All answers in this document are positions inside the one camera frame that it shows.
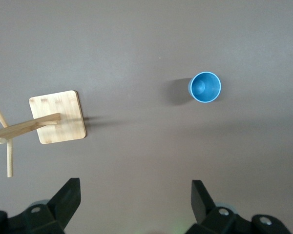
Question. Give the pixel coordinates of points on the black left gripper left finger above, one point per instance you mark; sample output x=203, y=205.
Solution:
x=63, y=204

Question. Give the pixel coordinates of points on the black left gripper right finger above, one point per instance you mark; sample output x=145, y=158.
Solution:
x=202, y=207

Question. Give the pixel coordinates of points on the light blue plastic cup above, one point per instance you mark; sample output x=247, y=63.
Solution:
x=210, y=96

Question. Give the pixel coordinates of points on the wooden mug stand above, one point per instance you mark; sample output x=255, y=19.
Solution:
x=58, y=107

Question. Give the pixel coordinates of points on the brown table cloth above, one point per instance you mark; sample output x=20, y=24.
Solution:
x=136, y=36

